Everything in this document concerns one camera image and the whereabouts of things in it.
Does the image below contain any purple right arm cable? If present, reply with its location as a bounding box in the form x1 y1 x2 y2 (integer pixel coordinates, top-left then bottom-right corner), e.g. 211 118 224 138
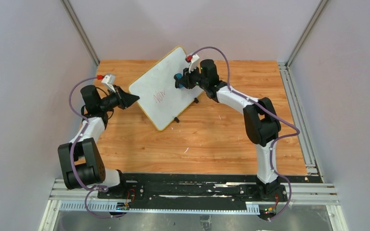
185 46 301 222

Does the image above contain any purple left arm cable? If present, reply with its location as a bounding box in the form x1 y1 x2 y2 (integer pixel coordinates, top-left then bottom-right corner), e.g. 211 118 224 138
68 75 127 219

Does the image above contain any blue whiteboard eraser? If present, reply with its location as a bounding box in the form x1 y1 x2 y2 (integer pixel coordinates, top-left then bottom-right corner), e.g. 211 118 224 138
174 73 184 89

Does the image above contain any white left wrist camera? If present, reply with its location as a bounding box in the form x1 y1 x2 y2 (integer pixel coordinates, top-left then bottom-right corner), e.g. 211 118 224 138
101 74 116 93

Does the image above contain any wire whiteboard stand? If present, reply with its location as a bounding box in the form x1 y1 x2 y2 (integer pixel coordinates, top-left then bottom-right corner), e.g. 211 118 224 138
173 97 199 123

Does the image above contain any yellow framed whiteboard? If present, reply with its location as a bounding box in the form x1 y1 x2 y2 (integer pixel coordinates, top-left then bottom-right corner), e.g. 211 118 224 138
129 46 203 131

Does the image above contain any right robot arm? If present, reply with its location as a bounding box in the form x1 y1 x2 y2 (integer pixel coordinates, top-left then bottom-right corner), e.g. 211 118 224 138
174 56 281 198

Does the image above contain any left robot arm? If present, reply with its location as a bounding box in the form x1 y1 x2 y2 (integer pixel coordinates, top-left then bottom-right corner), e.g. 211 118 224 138
58 85 140 191

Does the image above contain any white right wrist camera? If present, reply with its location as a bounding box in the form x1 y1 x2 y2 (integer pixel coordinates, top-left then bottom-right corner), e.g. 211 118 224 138
186 54 200 73

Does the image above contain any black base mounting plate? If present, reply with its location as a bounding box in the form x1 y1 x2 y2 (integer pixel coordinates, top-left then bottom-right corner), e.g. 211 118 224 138
97 173 288 211

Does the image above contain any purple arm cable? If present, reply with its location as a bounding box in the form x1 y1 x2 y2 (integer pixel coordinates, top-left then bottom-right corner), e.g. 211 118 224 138
185 46 301 222
68 75 127 219

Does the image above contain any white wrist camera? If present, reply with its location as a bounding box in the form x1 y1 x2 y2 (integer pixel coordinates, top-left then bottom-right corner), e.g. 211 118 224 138
101 74 116 93
186 54 200 73

